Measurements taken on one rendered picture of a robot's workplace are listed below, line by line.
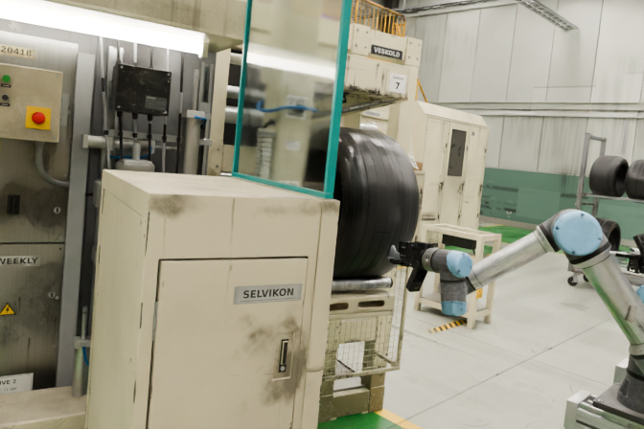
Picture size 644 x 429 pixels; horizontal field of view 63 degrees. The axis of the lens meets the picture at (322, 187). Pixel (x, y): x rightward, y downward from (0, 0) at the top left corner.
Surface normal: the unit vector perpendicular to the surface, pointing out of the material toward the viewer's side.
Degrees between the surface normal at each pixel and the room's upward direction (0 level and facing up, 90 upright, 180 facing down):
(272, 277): 90
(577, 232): 84
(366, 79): 90
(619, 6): 90
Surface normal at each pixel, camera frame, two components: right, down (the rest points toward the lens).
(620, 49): -0.70, -0.02
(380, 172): 0.48, -0.39
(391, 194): 0.51, -0.14
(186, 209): 0.50, 0.11
